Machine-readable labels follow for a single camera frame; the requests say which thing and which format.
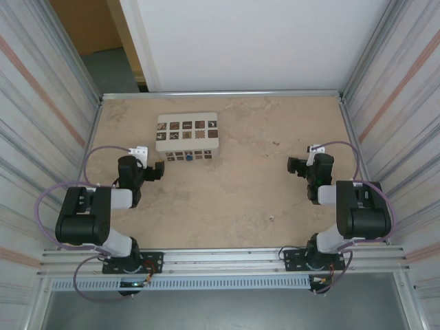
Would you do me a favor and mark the white box with picture tiles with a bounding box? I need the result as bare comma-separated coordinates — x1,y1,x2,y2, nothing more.
155,111,221,162

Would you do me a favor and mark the black controller module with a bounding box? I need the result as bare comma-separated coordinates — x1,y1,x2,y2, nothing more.
309,274,333,296
118,280,145,297

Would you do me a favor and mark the white partition board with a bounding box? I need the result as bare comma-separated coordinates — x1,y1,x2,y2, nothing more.
118,0,393,93

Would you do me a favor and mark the brown wooden board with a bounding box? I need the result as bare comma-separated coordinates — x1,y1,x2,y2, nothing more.
49,0,123,56

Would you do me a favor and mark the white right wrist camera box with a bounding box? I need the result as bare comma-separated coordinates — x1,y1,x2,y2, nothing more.
307,144,327,166

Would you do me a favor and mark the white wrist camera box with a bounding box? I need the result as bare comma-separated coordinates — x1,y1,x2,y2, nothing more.
127,146,150,169
307,144,327,166

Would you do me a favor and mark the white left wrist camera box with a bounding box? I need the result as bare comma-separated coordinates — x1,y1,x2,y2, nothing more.
127,146,150,169

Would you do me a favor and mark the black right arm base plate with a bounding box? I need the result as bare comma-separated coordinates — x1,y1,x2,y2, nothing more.
283,247,347,272

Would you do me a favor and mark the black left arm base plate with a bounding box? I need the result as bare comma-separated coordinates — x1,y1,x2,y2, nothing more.
102,252,164,275

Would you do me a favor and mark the aluminium frame post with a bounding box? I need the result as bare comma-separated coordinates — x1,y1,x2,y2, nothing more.
46,0,104,106
342,0,402,104

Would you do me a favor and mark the aluminium frame crossbar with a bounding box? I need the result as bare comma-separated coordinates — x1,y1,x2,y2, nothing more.
101,89,344,101

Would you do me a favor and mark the aluminium mounting rail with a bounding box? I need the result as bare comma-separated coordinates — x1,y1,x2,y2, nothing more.
40,245,410,276

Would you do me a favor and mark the grey slotted cable duct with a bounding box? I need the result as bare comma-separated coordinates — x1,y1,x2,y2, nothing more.
49,276,312,290

